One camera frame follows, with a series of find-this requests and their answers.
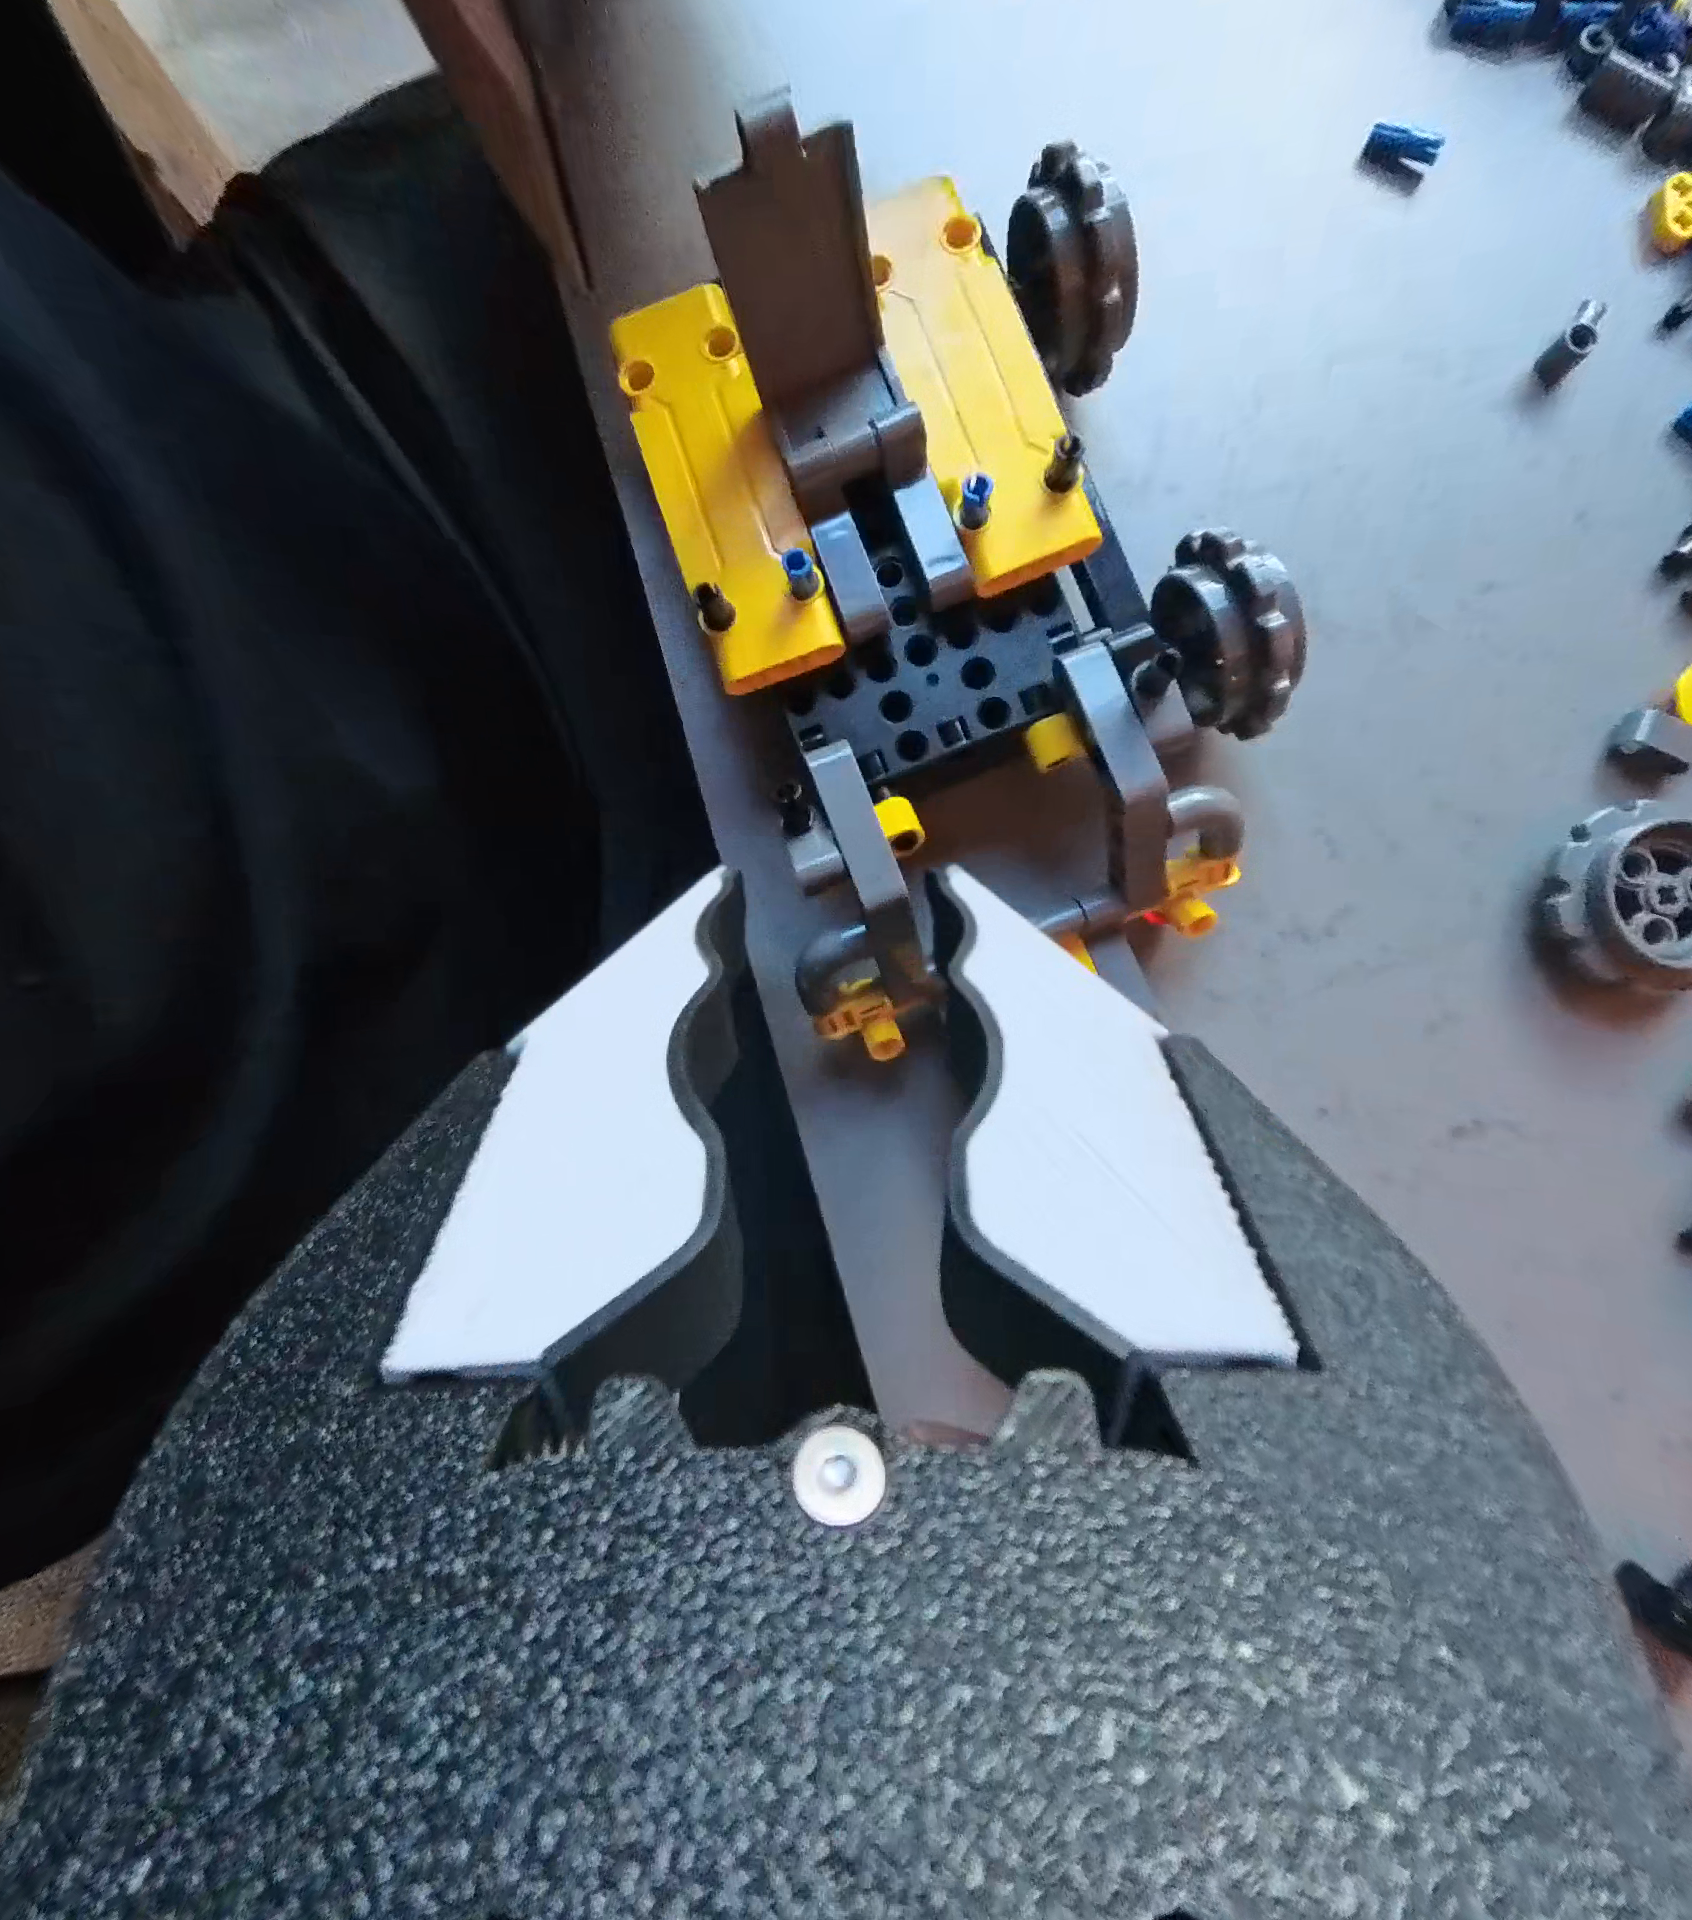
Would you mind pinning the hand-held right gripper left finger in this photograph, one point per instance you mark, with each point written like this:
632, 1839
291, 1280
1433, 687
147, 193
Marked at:
560, 1168

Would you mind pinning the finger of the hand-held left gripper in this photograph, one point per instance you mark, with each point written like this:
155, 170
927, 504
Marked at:
499, 105

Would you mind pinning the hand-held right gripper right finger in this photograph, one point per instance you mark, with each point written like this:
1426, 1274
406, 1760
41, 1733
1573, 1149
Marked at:
1100, 1186

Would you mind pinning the yellow black toy vehicle model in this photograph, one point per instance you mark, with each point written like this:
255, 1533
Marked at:
725, 480

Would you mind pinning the grey wheel hub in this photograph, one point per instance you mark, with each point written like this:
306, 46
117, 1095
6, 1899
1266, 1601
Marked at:
1640, 901

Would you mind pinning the grey elbow connector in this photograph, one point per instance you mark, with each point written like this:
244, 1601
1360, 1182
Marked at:
1569, 341

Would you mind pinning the grey desk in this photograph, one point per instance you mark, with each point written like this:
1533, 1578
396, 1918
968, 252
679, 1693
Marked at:
1386, 602

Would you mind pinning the brown wooden table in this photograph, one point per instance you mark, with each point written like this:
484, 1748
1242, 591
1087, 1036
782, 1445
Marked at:
148, 122

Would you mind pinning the person's dark clothed legs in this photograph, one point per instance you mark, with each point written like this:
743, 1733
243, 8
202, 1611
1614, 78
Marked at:
187, 827

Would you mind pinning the single blue pin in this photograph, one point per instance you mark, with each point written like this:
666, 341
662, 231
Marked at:
1401, 155

